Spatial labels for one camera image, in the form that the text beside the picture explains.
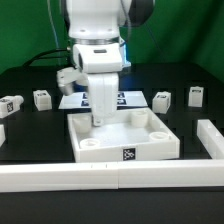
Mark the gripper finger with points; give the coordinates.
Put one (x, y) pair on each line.
(98, 121)

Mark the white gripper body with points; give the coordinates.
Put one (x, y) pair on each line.
(101, 64)

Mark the white square tabletop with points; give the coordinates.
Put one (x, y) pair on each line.
(130, 135)

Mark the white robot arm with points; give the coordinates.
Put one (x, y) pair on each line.
(97, 22)

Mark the paper sheet with markers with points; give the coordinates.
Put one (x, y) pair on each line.
(79, 100)

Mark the white left fence piece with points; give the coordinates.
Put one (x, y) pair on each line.
(2, 135)

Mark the white front fence bar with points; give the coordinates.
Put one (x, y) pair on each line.
(112, 175)

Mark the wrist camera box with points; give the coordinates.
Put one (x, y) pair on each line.
(66, 77)

